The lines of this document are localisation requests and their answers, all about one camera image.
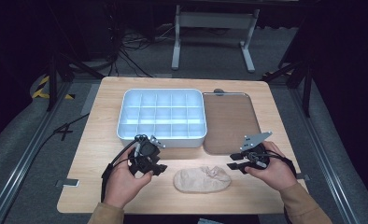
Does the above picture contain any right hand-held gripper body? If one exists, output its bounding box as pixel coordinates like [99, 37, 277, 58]
[239, 131, 273, 171]

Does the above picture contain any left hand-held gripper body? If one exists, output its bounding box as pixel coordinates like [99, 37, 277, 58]
[129, 133, 167, 176]

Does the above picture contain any white compartment box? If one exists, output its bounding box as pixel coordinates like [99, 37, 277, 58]
[116, 88, 208, 149]

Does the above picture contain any person's right hand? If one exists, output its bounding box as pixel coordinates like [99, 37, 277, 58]
[245, 141, 298, 191]

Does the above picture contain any person's left hand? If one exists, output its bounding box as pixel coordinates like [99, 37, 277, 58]
[103, 146, 154, 209]

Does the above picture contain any black metal stand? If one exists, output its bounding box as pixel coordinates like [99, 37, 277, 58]
[46, 52, 106, 112]
[261, 59, 315, 119]

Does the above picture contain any yellow black floor tape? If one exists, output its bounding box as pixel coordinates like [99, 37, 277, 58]
[32, 75, 76, 101]

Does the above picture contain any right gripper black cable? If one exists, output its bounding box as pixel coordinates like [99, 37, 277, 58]
[256, 150, 298, 179]

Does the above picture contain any aluminium rail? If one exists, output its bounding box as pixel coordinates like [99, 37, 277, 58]
[0, 81, 74, 224]
[289, 88, 361, 224]

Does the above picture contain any black floor cable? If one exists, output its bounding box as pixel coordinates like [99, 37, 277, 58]
[0, 113, 91, 224]

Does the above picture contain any bundle of floor cables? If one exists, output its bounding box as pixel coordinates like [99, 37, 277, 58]
[106, 22, 174, 78]

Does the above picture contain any white metal table frame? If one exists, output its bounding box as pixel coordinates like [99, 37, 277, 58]
[171, 4, 261, 74]

